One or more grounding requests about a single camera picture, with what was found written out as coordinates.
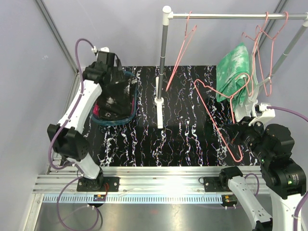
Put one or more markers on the aluminium mounting rail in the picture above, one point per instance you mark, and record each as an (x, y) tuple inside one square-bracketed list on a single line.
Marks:
[(135, 185)]

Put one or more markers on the white garment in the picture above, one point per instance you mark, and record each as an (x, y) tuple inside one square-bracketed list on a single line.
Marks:
[(252, 89)]

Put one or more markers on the pink trousers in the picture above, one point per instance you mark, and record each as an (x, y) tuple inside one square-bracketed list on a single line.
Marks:
[(95, 110)]

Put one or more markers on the green and white trousers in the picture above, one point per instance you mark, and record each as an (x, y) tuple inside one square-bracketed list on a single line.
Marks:
[(232, 73)]

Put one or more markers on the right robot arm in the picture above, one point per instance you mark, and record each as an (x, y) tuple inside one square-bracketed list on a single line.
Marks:
[(272, 147)]

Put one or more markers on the black and white trousers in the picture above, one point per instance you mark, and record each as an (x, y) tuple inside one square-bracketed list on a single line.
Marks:
[(116, 101)]

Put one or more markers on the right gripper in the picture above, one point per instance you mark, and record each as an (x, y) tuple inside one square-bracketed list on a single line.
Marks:
[(242, 127)]

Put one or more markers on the metal clothes rack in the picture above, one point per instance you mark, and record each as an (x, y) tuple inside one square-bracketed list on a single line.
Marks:
[(168, 15)]

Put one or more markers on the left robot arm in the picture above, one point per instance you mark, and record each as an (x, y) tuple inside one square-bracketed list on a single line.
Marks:
[(66, 136)]

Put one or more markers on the teal transparent plastic bin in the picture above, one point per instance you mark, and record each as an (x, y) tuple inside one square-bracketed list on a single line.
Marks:
[(118, 122)]

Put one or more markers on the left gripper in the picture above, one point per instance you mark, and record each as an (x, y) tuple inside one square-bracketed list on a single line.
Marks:
[(118, 77)]

